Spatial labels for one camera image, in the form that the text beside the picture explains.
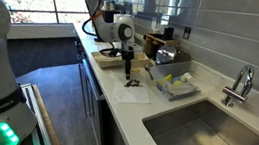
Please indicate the metal spoon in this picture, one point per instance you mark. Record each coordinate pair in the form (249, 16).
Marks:
(149, 73)

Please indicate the black wall switch plate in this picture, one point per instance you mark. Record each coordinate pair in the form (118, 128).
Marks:
(186, 33)

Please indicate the small wooden box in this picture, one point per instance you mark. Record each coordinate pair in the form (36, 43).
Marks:
(141, 60)

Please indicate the wooden countertop organizer rack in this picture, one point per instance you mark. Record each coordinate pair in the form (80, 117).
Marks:
(154, 38)

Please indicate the small yellow plastic piece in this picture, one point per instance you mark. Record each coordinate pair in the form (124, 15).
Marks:
(168, 77)

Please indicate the small chrome faucet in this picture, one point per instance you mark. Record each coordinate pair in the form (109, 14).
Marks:
(234, 94)

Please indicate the black cup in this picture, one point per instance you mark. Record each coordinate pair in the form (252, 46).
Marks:
(168, 33)

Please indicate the brown canister with chrome lid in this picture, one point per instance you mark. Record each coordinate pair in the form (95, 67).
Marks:
(165, 55)

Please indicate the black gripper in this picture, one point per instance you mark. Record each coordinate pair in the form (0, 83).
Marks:
(128, 53)

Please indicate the wooden cutting board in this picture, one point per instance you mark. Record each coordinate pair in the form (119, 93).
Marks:
(104, 61)

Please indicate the pile of coffee beans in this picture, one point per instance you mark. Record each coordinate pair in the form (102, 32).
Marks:
(133, 83)

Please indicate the robot mounting table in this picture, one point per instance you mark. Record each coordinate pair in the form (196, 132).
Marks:
(45, 122)

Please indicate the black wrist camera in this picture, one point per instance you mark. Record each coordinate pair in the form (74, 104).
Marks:
(115, 51)

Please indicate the white paper serviette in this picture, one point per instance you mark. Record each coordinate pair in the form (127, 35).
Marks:
(131, 96)

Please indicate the steel kitchen sink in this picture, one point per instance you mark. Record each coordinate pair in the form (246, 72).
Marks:
(201, 142)

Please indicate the grey dish tray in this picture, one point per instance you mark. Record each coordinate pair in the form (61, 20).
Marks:
(177, 90)

